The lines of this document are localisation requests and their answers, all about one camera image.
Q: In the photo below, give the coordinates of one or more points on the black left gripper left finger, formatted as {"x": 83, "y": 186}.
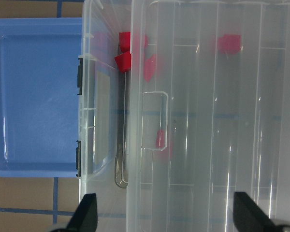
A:
{"x": 85, "y": 218}

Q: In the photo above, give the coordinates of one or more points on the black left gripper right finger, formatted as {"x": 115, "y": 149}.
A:
{"x": 248, "y": 217}

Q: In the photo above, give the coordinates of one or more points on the red block with stud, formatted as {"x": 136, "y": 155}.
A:
{"x": 164, "y": 151}

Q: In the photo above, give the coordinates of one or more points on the clear plastic box lid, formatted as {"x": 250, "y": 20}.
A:
{"x": 228, "y": 116}

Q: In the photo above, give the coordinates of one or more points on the blue plastic tray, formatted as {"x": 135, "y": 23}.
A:
{"x": 38, "y": 96}

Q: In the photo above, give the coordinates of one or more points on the clear plastic storage box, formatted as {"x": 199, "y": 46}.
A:
{"x": 102, "y": 153}

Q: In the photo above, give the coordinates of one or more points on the red block tilted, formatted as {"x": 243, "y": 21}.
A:
{"x": 123, "y": 62}

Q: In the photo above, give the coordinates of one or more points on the red block far right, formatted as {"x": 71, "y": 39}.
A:
{"x": 229, "y": 44}

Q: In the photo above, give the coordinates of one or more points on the red block upper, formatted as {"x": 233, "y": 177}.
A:
{"x": 130, "y": 42}

